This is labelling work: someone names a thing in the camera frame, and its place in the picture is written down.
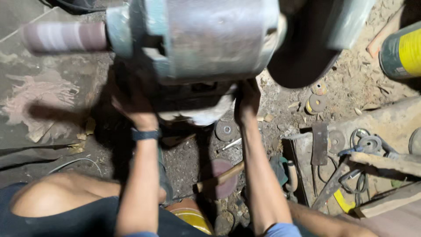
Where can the person's left hand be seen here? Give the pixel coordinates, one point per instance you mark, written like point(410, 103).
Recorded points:
point(139, 113)

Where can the person's right hand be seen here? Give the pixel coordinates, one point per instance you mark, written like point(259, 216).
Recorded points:
point(246, 105)

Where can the person's left fingers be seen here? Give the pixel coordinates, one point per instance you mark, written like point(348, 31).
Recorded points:
point(120, 100)

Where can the person's right fingers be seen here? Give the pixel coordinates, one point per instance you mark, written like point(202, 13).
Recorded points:
point(250, 86)

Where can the grey teal bench grinder motor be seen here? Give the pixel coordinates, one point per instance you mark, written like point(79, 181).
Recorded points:
point(213, 39)

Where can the black wristband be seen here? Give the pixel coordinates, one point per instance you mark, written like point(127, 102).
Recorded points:
point(144, 134)

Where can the grey ribbed grinding disc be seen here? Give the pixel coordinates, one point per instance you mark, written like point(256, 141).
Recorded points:
point(226, 130)

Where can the short shiny metal rod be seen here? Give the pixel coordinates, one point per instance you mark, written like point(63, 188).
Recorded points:
point(230, 144)

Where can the black buffing wheel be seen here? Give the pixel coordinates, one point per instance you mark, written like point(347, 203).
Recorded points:
point(302, 49)

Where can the small worn grinding disc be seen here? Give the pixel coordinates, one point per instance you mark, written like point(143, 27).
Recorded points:
point(319, 88)

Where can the striped maroon sanding drum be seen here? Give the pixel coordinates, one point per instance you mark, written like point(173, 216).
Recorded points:
point(65, 37)

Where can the teal cloth rag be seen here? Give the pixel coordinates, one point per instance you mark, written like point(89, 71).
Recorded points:
point(279, 169)

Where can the dark flat metal plate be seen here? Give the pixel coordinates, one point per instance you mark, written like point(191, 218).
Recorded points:
point(319, 143)

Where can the dark crumpled sheet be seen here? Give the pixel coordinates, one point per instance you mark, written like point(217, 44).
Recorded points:
point(36, 154)

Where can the rusty flat grinding disc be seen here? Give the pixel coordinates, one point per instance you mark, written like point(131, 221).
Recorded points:
point(337, 141)

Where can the black bag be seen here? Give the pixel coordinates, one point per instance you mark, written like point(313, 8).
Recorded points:
point(72, 6)

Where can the person's left leg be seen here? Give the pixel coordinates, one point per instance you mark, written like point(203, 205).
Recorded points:
point(65, 194)

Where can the person's leg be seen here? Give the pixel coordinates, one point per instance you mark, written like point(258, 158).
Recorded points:
point(325, 223)
point(65, 194)

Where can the maroon sanding disc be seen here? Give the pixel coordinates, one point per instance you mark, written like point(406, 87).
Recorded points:
point(227, 192)

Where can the teal metal wheel guard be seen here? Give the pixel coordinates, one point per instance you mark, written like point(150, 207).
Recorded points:
point(348, 19)

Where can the flat rusty metal bar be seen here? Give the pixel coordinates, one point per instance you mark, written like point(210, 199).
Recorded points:
point(330, 186)

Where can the black shorts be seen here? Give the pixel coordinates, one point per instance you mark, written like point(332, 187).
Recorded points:
point(65, 225)

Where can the yellow striped tin can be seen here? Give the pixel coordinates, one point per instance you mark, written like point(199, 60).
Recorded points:
point(192, 217)

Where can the thin wooden strip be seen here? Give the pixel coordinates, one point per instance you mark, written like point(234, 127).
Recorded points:
point(383, 34)

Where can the low dusty wooden bench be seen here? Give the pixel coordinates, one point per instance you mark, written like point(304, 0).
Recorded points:
point(391, 118)

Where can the yellow plastic piece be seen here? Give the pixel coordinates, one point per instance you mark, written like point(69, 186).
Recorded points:
point(342, 202)

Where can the long wooden plank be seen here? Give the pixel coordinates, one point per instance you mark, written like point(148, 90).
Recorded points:
point(384, 163)

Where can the green yellow spray can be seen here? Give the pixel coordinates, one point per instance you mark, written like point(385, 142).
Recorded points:
point(403, 51)

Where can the person's right leg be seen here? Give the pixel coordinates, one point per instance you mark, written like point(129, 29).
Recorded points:
point(325, 223)

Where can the round grey metal part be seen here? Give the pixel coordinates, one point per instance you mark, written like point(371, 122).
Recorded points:
point(416, 141)

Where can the thick wooden board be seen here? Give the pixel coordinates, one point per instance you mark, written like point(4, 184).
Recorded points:
point(389, 200)

